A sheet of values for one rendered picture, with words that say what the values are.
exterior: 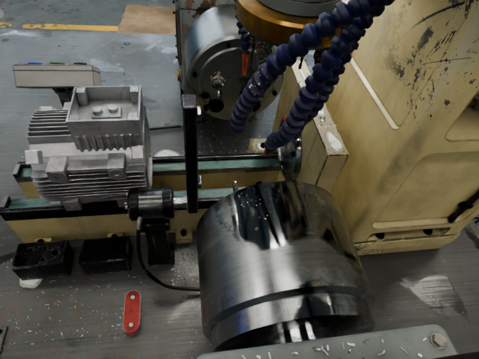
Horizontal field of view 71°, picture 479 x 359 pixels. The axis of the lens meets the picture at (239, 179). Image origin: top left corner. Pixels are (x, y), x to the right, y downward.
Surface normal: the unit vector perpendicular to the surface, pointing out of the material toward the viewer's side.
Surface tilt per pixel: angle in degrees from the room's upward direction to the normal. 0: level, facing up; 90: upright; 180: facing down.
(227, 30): 13
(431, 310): 0
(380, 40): 90
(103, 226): 90
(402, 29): 90
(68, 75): 53
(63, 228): 90
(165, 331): 0
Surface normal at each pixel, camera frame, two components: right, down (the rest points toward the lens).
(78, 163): 0.09, -0.64
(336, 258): 0.49, -0.60
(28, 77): 0.16, 0.22
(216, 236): -0.70, -0.37
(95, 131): 0.15, 0.77
